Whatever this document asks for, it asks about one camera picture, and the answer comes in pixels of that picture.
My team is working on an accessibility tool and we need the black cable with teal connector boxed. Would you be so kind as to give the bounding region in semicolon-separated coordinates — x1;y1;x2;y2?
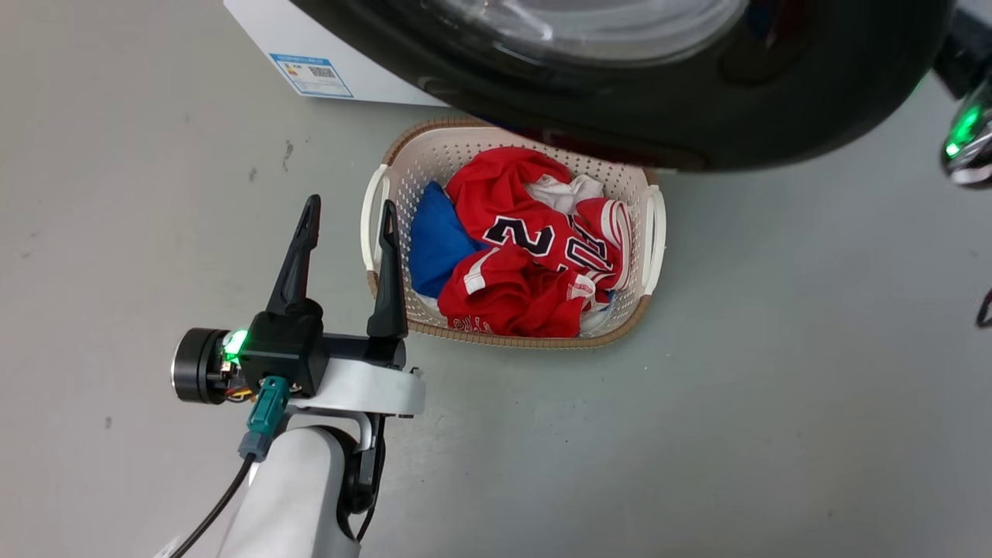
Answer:
167;376;292;558

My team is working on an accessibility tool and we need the right gripper body with green band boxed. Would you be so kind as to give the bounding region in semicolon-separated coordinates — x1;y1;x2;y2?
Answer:
933;0;992;191

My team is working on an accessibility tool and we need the white perforated laundry basket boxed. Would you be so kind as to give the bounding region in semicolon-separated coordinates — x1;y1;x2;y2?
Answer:
360;118;667;350

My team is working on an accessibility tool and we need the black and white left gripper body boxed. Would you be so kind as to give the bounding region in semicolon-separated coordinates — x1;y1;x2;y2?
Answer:
171;298;426;420

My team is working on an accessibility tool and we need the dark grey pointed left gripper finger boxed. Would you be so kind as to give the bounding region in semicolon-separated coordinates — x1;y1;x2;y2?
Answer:
265;195;323;315
367;200;409;339

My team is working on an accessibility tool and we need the blue energy label sticker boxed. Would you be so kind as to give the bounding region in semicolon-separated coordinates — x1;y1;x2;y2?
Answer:
270;53;354;99

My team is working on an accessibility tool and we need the white washing machine body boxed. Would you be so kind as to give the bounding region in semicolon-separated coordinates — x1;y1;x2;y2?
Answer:
223;0;451;108

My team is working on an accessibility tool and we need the blue cloth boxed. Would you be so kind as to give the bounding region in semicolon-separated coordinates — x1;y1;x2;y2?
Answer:
408;181;487;300

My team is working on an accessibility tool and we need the red basketball jersey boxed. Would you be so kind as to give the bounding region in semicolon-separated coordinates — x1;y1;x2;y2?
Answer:
436;147;633;339

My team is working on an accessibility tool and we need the black round washing machine door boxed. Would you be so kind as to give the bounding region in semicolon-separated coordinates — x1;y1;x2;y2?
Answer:
291;0;956;173

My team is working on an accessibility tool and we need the white garment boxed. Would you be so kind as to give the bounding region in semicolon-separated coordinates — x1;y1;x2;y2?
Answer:
523;174;605;216

